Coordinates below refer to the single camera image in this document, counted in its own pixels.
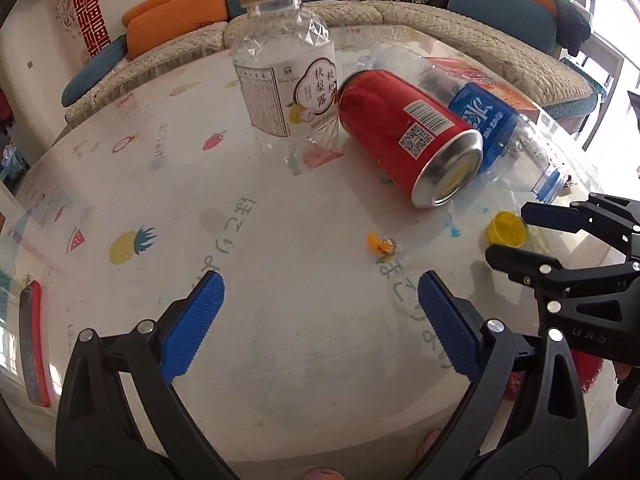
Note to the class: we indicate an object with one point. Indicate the orange candy wrapper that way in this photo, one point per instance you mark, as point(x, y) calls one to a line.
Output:
point(380, 244)

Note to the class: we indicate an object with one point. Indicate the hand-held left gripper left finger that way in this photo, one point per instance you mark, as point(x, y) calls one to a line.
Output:
point(192, 325)

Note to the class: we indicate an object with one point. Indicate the dark jacket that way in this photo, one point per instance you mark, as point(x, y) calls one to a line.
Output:
point(565, 15)

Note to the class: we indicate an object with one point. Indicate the red soda can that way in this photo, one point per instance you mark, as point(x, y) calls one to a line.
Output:
point(390, 120)

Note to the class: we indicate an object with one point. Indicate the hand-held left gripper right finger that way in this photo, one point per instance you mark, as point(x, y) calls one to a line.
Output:
point(447, 325)

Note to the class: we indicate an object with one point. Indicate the red trash bin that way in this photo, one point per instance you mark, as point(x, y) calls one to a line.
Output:
point(592, 375)

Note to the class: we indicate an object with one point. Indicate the cream coffee table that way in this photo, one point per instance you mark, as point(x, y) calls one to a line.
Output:
point(310, 340)

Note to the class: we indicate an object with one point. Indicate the white desk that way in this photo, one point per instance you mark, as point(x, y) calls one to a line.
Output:
point(607, 65)

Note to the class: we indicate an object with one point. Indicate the red wall decoration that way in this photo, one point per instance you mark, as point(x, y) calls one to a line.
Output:
point(87, 5)

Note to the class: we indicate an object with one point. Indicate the beige quilted sofa cover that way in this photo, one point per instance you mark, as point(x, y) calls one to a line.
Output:
point(440, 25)

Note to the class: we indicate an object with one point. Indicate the yellow bottle cap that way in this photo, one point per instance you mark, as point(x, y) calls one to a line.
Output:
point(506, 227)

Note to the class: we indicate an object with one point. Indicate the sectional sofa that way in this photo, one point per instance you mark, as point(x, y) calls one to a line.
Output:
point(450, 25)

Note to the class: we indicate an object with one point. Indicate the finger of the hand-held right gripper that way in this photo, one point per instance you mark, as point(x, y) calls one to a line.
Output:
point(547, 215)
point(520, 259)

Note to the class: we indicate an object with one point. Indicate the clear bottle with orange cap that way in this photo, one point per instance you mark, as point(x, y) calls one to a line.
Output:
point(280, 60)

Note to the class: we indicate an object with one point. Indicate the clear bottle with blue label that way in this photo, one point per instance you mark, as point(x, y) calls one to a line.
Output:
point(485, 110)

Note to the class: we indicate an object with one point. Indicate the orange snack box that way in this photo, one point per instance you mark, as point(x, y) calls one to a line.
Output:
point(515, 97)

